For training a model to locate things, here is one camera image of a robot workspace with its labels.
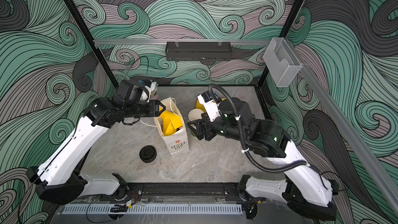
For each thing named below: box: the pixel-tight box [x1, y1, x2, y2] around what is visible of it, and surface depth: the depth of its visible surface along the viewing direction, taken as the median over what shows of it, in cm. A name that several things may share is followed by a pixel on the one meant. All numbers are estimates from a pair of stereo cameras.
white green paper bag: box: [154, 96, 190, 158], surface depth 77 cm
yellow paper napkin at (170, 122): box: [159, 105, 183, 137], surface depth 77 cm
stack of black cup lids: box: [139, 145, 158, 164], surface depth 85 cm
